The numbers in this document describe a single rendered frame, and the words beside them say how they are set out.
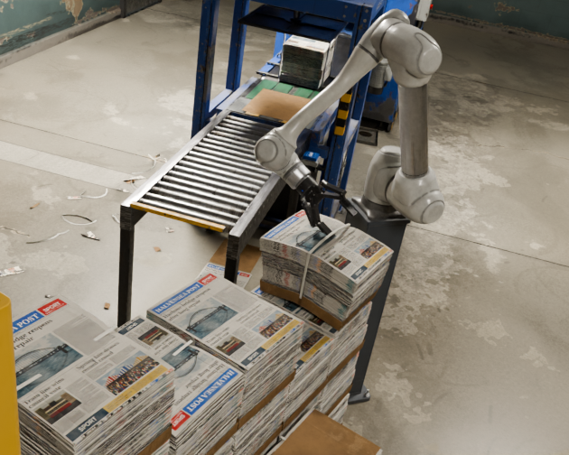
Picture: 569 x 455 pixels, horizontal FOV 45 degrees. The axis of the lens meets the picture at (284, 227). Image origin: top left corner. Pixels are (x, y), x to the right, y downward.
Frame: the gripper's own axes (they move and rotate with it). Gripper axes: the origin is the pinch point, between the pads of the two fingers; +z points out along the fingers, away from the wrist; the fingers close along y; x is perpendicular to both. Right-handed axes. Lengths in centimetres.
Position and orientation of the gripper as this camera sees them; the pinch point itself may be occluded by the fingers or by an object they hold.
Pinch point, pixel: (341, 224)
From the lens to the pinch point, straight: 245.1
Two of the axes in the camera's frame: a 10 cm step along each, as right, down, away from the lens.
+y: -5.1, 5.8, 6.4
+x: -5.5, 3.5, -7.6
